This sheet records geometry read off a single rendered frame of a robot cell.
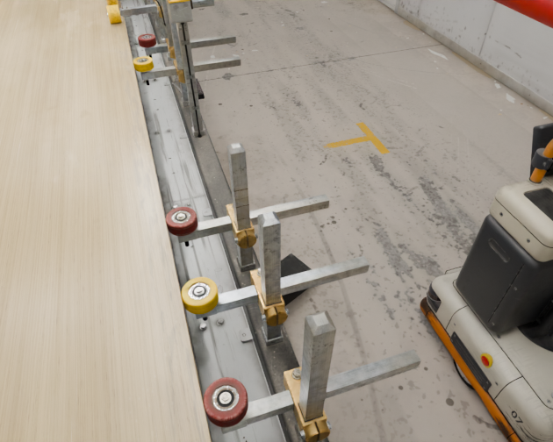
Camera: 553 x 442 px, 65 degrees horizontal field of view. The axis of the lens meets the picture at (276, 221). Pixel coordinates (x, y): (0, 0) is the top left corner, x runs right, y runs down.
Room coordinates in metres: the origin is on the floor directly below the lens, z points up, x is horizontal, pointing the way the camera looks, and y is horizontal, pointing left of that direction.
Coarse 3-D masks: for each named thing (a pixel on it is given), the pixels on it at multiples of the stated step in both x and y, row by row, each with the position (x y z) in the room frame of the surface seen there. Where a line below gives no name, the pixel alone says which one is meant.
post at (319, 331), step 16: (320, 320) 0.34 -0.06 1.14; (304, 336) 0.35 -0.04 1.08; (320, 336) 0.33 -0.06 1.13; (304, 352) 0.35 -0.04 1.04; (320, 352) 0.33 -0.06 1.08; (304, 368) 0.34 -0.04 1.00; (320, 368) 0.33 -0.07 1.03; (304, 384) 0.34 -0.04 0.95; (320, 384) 0.33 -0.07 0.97; (304, 400) 0.33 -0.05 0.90; (320, 400) 0.33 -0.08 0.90; (304, 416) 0.33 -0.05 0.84
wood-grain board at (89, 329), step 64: (0, 0) 2.57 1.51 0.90; (64, 0) 2.56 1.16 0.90; (0, 64) 1.75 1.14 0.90; (64, 64) 1.74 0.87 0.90; (128, 64) 1.74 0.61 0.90; (0, 128) 1.26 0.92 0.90; (64, 128) 1.25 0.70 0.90; (128, 128) 1.25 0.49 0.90; (0, 192) 0.92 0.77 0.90; (64, 192) 0.92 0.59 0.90; (128, 192) 0.92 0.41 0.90; (0, 256) 0.69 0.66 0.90; (64, 256) 0.68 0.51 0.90; (128, 256) 0.68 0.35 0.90; (0, 320) 0.51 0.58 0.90; (64, 320) 0.51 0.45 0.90; (128, 320) 0.50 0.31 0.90; (0, 384) 0.37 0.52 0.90; (64, 384) 0.37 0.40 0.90; (128, 384) 0.37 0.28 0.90; (192, 384) 0.36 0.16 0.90
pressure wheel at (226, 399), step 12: (216, 384) 0.36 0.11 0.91; (228, 384) 0.36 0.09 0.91; (240, 384) 0.36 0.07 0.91; (204, 396) 0.34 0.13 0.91; (216, 396) 0.34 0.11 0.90; (228, 396) 0.34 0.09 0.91; (240, 396) 0.34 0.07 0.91; (216, 408) 0.32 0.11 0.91; (228, 408) 0.32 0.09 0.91; (240, 408) 0.32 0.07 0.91; (216, 420) 0.30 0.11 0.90; (228, 420) 0.30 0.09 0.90; (240, 420) 0.31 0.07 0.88
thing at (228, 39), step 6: (222, 36) 2.13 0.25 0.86; (228, 36) 2.13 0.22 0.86; (234, 36) 2.13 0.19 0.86; (192, 42) 2.06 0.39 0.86; (198, 42) 2.07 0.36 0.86; (204, 42) 2.08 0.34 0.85; (210, 42) 2.09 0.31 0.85; (216, 42) 2.10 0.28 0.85; (222, 42) 2.11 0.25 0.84; (228, 42) 2.12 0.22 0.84; (234, 42) 2.13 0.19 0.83; (150, 48) 2.00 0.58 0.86; (156, 48) 2.01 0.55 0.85; (162, 48) 2.02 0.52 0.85; (150, 54) 2.01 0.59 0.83
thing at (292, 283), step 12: (336, 264) 0.69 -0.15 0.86; (348, 264) 0.69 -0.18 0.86; (360, 264) 0.69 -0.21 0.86; (288, 276) 0.65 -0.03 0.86; (300, 276) 0.65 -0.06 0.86; (312, 276) 0.65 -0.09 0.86; (324, 276) 0.65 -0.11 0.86; (336, 276) 0.66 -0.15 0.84; (348, 276) 0.67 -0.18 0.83; (252, 288) 0.62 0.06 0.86; (288, 288) 0.62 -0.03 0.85; (300, 288) 0.63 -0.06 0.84; (228, 300) 0.58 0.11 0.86; (240, 300) 0.59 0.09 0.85; (252, 300) 0.59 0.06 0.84; (216, 312) 0.57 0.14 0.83
